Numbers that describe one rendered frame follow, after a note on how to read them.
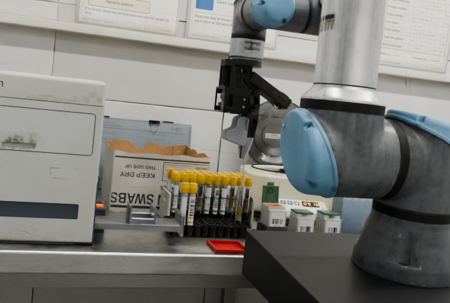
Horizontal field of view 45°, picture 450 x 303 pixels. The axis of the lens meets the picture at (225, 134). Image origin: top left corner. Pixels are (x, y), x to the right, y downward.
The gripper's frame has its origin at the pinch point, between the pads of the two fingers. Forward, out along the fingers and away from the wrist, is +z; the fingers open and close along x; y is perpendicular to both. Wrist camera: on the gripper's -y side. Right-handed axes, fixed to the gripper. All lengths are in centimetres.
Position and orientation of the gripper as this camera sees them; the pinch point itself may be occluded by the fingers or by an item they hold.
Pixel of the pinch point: (245, 152)
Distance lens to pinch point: 119.9
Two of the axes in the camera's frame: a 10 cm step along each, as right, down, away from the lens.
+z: -1.0, 9.9, 0.5
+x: 2.9, 0.8, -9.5
